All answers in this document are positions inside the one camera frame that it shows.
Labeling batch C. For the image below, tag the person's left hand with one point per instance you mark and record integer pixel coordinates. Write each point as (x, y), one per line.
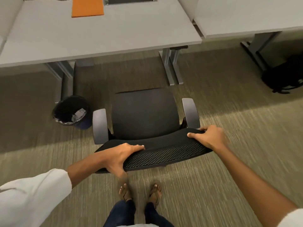
(117, 158)

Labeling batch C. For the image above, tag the person's right hand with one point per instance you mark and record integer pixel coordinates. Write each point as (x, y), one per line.
(213, 138)

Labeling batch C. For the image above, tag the black mesh office chair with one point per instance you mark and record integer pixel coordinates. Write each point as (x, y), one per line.
(144, 115)

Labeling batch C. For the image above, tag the orange paper folder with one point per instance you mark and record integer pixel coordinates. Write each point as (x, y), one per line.
(87, 7)

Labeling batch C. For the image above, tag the person's right forearm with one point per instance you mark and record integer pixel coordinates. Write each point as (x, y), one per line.
(255, 186)

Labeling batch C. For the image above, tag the person's left forearm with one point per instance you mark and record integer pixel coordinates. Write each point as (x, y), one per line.
(87, 166)

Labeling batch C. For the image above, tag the person's left leg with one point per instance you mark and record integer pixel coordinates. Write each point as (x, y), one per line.
(120, 215)

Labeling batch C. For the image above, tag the person's leg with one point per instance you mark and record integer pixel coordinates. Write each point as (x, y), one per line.
(157, 216)
(120, 215)

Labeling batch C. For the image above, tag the person's right leg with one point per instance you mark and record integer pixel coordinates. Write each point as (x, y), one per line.
(157, 216)

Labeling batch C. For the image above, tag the white desk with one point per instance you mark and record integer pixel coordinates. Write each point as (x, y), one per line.
(248, 14)
(118, 33)
(2, 46)

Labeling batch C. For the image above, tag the grey desk power box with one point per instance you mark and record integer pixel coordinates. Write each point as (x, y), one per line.
(130, 0)

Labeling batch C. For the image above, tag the brown left sandal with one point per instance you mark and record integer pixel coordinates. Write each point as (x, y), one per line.
(125, 192)

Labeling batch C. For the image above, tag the brown sandal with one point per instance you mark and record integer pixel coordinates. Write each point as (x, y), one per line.
(155, 195)
(125, 192)

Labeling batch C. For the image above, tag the brown right sandal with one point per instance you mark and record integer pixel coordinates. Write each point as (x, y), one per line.
(155, 195)

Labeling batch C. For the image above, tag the black trash bin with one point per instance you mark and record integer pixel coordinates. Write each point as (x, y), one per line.
(64, 108)

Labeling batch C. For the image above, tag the white left shirt sleeve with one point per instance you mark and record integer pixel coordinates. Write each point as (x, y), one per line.
(33, 198)

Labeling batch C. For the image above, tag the white shirt sleeve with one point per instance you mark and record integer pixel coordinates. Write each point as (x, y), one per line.
(33, 198)
(293, 219)

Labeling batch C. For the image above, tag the black backpack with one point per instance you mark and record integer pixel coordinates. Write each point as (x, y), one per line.
(284, 75)

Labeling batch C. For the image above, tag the white right shirt sleeve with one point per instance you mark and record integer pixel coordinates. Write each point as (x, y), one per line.
(293, 219)

